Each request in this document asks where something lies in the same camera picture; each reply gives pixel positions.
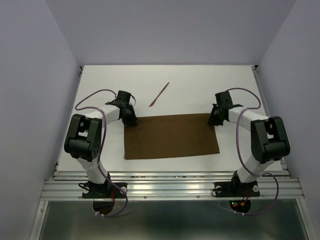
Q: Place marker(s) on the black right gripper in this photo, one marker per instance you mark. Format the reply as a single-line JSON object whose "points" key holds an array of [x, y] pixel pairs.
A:
{"points": [[211, 120]]}

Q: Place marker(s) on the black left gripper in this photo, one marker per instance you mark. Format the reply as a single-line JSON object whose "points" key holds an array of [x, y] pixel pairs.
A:
{"points": [[132, 122]]}

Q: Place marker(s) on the brown wooden knife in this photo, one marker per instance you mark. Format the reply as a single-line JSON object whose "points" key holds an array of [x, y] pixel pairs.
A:
{"points": [[156, 98]]}

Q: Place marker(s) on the aluminium rail frame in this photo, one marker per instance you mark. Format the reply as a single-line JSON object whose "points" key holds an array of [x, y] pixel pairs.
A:
{"points": [[171, 198]]}

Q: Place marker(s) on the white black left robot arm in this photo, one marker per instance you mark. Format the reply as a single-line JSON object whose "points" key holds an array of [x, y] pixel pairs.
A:
{"points": [[86, 136]]}

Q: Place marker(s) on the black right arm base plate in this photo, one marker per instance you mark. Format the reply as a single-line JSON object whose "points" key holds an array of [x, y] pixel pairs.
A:
{"points": [[226, 189]]}

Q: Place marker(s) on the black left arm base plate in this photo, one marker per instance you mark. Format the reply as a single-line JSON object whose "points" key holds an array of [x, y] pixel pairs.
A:
{"points": [[106, 190]]}

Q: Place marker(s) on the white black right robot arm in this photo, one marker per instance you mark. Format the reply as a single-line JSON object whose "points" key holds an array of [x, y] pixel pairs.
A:
{"points": [[268, 142]]}

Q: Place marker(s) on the brown cloth napkin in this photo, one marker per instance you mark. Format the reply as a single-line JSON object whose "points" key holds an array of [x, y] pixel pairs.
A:
{"points": [[170, 136]]}

